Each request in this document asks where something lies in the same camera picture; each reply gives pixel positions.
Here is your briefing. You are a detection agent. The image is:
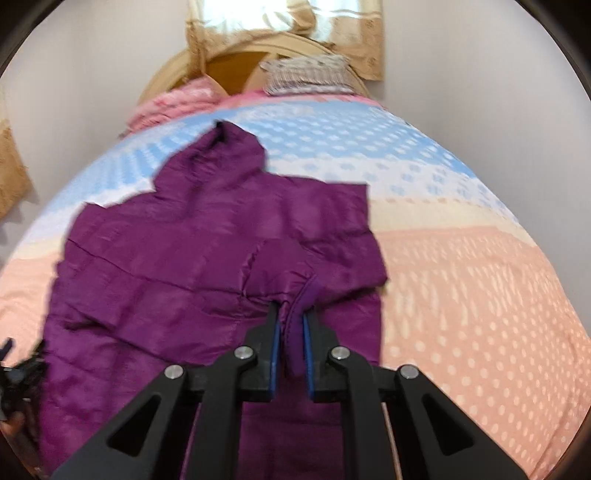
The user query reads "purple puffer jacket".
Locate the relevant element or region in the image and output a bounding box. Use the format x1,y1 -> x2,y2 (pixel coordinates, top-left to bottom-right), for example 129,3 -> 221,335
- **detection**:
39,120 -> 389,480

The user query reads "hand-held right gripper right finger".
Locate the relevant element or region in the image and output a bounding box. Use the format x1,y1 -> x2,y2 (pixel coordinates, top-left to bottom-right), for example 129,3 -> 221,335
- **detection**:
302,314 -> 529,480

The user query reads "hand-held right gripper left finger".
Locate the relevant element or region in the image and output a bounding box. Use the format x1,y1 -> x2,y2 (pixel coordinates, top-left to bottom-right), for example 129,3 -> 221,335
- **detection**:
51,303 -> 282,480

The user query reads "pink folded blanket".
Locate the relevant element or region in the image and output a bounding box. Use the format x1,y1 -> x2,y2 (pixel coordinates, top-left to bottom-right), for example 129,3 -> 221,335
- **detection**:
122,76 -> 232,136

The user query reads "patterned pillow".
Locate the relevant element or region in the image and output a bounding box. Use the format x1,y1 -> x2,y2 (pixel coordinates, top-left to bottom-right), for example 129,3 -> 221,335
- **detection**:
261,54 -> 360,97

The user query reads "beige lace side curtain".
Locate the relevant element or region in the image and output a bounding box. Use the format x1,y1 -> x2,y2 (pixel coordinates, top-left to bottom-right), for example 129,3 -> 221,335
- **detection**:
0,88 -> 34,220

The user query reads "dotted pastel bedspread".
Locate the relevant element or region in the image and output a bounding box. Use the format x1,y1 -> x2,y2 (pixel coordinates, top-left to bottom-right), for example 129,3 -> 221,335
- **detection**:
0,92 -> 591,480

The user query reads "beige lace window curtain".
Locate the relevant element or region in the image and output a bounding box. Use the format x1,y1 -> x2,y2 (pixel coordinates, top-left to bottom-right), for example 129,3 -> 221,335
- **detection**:
185,0 -> 385,82

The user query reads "beige wooden headboard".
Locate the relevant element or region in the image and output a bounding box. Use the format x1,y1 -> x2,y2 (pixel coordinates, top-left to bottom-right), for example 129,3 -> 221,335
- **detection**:
137,30 -> 371,106

